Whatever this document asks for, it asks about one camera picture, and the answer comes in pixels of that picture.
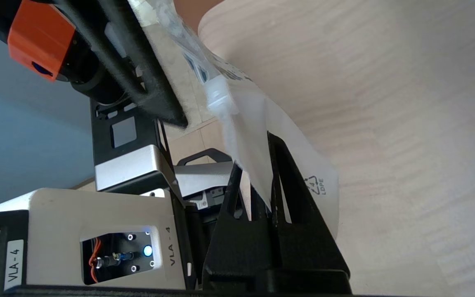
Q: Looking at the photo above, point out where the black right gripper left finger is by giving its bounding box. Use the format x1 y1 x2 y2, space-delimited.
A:
202 163 275 273

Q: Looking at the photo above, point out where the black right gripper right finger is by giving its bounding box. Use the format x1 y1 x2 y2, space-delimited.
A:
267 132 351 273

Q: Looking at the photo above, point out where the white horse print pouch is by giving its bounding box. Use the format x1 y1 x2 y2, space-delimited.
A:
128 0 340 240

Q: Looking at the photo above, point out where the beige wooden hutch desk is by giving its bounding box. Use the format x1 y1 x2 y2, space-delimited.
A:
198 0 475 297

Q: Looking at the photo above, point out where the white robot chassis housing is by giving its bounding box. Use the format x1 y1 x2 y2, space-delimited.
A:
0 188 188 290

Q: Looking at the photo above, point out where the black base handle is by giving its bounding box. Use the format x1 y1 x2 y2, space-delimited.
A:
175 148 234 166

